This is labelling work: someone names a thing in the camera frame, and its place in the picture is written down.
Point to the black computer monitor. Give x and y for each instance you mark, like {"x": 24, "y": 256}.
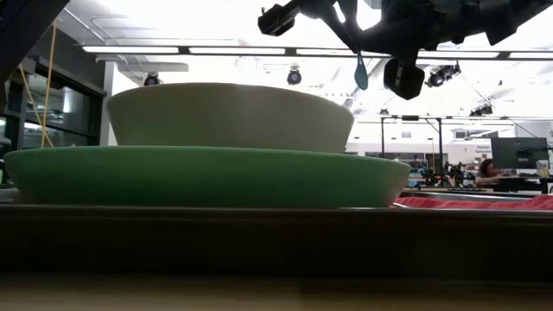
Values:
{"x": 520, "y": 153}

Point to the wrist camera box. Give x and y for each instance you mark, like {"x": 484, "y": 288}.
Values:
{"x": 277, "y": 19}
{"x": 404, "y": 80}

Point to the brown plastic tray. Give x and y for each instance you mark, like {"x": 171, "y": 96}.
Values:
{"x": 276, "y": 242}

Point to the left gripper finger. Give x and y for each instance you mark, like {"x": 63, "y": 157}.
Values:
{"x": 352, "y": 19}
{"x": 341, "y": 32}

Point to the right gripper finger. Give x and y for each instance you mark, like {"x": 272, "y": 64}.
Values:
{"x": 376, "y": 48}
{"x": 375, "y": 36}

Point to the white round bowl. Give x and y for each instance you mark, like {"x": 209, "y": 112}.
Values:
{"x": 231, "y": 116}

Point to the red cloth napkin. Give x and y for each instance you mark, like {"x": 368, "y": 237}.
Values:
{"x": 475, "y": 203}

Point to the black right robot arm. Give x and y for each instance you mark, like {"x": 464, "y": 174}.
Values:
{"x": 492, "y": 17}

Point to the green round plate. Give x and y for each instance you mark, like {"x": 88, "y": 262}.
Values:
{"x": 207, "y": 177}

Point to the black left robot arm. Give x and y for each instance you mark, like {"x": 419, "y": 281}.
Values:
{"x": 21, "y": 30}

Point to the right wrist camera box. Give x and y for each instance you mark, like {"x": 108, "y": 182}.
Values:
{"x": 404, "y": 80}

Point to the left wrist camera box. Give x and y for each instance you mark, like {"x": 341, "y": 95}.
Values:
{"x": 277, "y": 19}

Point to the long ceiling light bar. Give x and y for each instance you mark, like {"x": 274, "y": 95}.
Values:
{"x": 237, "y": 50}

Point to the person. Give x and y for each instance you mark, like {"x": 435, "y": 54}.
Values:
{"x": 488, "y": 170}

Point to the black background station frame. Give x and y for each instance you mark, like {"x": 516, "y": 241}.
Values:
{"x": 440, "y": 142}

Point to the black ceiling spotlight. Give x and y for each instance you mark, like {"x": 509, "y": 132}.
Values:
{"x": 443, "y": 74}
{"x": 481, "y": 110}
{"x": 294, "y": 77}
{"x": 151, "y": 80}

